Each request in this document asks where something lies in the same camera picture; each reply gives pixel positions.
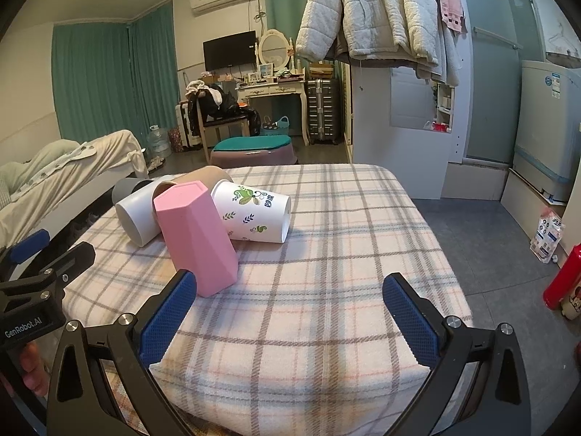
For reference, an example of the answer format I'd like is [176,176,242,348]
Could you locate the white hanging garment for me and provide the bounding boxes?
[414,9,460,88]

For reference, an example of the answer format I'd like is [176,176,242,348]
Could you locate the light grey cup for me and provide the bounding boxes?
[115,182,167,248]

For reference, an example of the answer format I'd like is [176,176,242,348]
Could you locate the white suitcase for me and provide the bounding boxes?
[175,102,203,152]

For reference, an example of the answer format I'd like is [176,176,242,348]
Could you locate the white quilted jacket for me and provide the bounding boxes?
[295,0,441,66]

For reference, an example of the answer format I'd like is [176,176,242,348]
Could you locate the dark ribbed suitcase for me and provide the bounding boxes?
[305,78,342,146]

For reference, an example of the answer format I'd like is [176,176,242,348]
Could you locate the red bottle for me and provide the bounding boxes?
[542,244,581,312]

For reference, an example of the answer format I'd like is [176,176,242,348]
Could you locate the brown cup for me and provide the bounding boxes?
[152,166,234,201]

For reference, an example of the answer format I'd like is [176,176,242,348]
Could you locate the white washing machine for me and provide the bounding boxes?
[513,60,581,203]

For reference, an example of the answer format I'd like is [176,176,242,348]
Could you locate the white wardrobe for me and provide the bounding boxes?
[342,58,464,201]

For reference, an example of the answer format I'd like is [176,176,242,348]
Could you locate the dark grey cup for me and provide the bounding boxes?
[111,176,155,206]

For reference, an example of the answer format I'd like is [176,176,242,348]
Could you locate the pink faceted cup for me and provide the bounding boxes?
[153,180,239,297]

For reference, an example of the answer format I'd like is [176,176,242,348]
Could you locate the person's left hand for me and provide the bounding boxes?
[18,343,52,398]

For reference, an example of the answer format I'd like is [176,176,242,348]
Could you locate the oval white mirror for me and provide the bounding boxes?
[257,29,292,72]

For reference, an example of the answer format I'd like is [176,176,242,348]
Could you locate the pink towel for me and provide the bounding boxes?
[436,0,467,34]

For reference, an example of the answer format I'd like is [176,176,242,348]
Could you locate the light wooden board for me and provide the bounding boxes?
[500,168,568,237]

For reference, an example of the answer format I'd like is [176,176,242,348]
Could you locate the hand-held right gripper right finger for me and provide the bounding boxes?
[382,272,532,436]

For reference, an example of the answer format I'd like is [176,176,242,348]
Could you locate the large water bottle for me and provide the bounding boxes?
[147,125,173,159]

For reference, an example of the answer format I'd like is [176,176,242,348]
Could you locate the white printed packet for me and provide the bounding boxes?
[530,207,566,262]

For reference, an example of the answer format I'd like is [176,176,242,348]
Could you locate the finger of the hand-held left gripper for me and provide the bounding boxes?
[0,229,52,279]
[25,242,97,288]

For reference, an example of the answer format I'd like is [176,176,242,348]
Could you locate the blue plastic basket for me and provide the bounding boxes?
[261,116,290,137]

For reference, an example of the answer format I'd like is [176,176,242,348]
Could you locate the plaid tablecloth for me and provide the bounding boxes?
[59,163,475,436]

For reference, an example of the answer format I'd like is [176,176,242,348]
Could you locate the pile of clothes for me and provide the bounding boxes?
[185,79,261,138]

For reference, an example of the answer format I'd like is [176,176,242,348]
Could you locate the narrow teal curtain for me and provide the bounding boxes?
[263,0,321,48]

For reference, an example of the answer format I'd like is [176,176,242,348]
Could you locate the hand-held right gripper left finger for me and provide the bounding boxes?
[45,269,198,436]

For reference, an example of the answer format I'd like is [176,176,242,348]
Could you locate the beige bed blanket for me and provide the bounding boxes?
[0,129,150,248]

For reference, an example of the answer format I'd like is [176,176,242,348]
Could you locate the white dressing table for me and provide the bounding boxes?
[235,76,310,146]

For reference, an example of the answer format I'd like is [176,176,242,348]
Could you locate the black television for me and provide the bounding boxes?
[203,30,257,72]

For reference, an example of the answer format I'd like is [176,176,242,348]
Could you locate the white cup with green print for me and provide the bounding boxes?
[211,179,291,243]

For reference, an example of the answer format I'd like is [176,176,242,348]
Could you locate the teal and mauve ottoman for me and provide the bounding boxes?
[210,135,299,169]

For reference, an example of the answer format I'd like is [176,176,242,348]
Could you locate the frosted glass door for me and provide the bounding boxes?
[454,0,545,165]

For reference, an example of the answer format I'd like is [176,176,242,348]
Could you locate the wooden chair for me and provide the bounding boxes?
[195,100,253,164]

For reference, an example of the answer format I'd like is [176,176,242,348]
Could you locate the wide teal curtain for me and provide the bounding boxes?
[51,0,180,146]

